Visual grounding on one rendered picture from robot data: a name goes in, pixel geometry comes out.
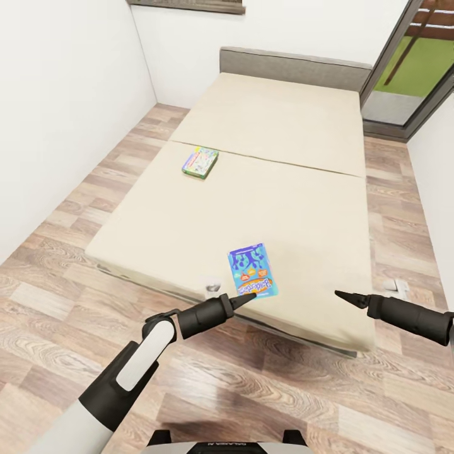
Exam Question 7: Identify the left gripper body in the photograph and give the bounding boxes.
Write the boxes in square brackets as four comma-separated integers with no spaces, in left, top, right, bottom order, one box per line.
[193,293,234,332]

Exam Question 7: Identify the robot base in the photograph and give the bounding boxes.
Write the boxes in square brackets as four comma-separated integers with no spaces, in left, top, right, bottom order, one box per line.
[141,429,314,454]

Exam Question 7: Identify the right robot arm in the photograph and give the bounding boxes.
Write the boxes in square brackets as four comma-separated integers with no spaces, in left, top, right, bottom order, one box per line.
[334,279,454,360]

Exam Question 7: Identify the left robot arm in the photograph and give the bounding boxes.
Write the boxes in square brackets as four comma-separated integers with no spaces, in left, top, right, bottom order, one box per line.
[25,276,257,454]

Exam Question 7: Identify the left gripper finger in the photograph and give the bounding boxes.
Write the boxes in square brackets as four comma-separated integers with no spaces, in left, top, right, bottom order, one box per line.
[229,293,257,311]

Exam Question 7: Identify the board game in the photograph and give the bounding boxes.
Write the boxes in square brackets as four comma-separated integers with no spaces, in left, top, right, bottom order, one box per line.
[227,243,278,300]
[182,147,219,179]

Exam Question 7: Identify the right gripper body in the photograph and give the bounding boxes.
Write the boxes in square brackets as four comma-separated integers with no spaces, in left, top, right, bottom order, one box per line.
[367,294,424,335]

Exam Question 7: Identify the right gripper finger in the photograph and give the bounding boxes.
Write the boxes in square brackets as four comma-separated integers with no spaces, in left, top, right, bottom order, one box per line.
[334,290,371,310]

